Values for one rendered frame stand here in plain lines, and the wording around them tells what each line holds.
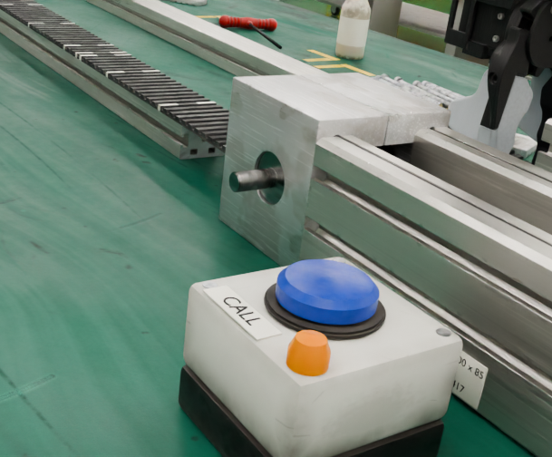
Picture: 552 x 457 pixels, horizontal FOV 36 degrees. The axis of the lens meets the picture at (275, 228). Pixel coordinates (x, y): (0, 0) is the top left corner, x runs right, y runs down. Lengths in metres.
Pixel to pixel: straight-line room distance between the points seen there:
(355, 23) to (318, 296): 0.80
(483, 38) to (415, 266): 0.28
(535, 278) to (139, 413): 0.17
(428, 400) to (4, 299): 0.22
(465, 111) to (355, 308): 0.36
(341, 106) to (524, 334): 0.18
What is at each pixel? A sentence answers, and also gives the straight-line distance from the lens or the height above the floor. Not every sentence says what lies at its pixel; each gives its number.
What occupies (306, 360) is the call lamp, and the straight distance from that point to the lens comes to 0.29.
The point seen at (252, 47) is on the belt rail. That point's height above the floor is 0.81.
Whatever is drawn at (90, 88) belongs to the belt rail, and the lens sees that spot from 0.81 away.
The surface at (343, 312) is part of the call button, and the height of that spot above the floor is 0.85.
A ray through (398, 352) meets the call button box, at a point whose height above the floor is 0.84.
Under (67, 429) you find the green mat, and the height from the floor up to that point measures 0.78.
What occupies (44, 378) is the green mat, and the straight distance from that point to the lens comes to 0.39.
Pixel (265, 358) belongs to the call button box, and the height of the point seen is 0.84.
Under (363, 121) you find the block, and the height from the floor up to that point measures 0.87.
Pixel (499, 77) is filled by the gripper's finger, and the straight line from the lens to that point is 0.61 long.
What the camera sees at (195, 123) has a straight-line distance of 0.63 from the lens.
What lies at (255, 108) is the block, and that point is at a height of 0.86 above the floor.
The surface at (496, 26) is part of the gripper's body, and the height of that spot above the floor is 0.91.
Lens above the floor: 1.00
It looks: 23 degrees down
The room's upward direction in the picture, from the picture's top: 8 degrees clockwise
